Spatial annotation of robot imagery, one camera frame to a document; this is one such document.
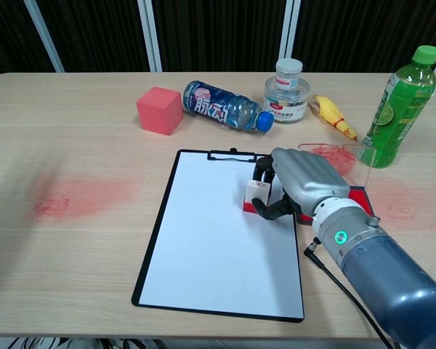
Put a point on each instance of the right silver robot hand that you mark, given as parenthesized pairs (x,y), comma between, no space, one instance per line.
(305,174)

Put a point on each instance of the white stamp with red base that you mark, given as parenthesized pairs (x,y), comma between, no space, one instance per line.
(256,191)

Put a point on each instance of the red ink pad clear lid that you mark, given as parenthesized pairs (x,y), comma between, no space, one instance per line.
(338,157)

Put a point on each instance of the yellow rubber chicken toy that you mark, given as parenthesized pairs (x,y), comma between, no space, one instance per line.
(330,111)

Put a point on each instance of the clear jar with white lid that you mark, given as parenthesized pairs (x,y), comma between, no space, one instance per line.
(287,94)

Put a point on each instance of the blue label water bottle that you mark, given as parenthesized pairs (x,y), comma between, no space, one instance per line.
(218,105)

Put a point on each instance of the green tea bottle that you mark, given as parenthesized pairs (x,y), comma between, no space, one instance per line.
(399,109)

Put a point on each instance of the white paper sheet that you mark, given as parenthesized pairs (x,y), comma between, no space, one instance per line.
(203,236)

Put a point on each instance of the black clipboard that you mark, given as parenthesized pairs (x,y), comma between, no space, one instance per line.
(158,225)

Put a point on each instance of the red foam cube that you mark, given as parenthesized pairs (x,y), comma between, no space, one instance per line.
(160,109)

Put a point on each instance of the black partition screen white frame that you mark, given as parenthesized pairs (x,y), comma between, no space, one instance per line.
(218,32)
(3,29)
(94,32)
(349,32)

